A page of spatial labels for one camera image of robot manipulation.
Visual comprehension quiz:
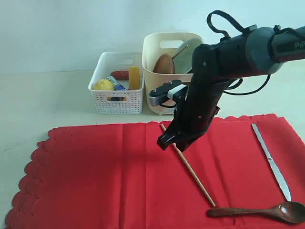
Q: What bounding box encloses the red sausage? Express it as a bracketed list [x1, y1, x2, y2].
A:
[111, 70, 129, 80]

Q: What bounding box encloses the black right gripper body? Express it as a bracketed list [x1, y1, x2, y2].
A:
[166, 83, 221, 141]

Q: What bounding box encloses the cream plastic bin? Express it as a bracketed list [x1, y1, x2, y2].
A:
[142, 32, 205, 115]

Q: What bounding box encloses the white perforated plastic basket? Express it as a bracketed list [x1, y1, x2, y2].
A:
[88, 52, 145, 114]

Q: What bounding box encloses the yellow lemon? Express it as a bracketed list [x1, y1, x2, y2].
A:
[92, 79, 115, 91]

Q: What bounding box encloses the yellow cheese wedge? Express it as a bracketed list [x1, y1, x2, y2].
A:
[129, 66, 140, 90]

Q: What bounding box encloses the wooden chopstick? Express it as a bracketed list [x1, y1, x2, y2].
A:
[160, 123, 216, 208]
[172, 45, 188, 59]

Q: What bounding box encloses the dark wooden spoon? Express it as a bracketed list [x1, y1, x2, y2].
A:
[207, 201, 305, 224]

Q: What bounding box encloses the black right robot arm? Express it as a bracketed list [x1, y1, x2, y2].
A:
[150, 27, 305, 151]

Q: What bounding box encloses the blue white milk carton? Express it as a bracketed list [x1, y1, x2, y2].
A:
[106, 76, 127, 101]

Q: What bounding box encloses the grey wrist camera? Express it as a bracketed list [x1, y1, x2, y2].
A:
[148, 80, 188, 108]

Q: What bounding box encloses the brown wooden plate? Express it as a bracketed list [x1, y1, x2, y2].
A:
[153, 53, 175, 74]

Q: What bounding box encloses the red scalloped placemat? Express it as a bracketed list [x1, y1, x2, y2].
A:
[5, 114, 305, 229]

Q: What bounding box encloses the white ceramic bowl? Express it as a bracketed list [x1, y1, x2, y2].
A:
[173, 37, 203, 74]

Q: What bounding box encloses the silver table knife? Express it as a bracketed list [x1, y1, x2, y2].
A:
[251, 123, 292, 201]

